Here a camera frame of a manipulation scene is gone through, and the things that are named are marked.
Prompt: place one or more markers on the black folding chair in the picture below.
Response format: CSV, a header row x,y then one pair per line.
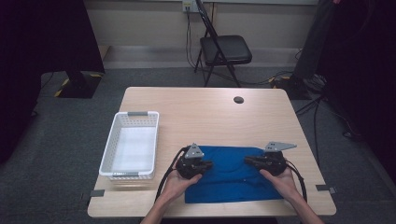
x,y
227,48

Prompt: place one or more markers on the grey covered stand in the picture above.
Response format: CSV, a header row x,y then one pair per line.
x,y
313,40

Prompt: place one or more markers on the black stand base yellow tape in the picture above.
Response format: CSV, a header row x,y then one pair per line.
x,y
79,87
292,88

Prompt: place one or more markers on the white wall socket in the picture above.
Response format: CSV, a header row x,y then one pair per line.
x,y
188,5

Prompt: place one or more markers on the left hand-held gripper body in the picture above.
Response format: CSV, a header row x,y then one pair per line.
x,y
188,165

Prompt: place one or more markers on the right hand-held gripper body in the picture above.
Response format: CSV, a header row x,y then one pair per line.
x,y
274,161

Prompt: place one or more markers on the dark curtain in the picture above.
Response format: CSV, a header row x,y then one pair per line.
x,y
40,46
364,62

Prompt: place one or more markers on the blue t-shirt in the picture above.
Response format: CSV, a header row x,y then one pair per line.
x,y
230,177

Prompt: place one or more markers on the person's right hand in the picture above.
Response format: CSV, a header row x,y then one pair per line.
x,y
283,185

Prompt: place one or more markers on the grey tape piece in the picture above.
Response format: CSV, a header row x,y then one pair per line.
x,y
97,193
327,188

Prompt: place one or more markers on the white plastic basket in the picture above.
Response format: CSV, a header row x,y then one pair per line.
x,y
134,146

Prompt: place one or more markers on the person's left hand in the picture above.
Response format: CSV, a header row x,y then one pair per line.
x,y
177,186

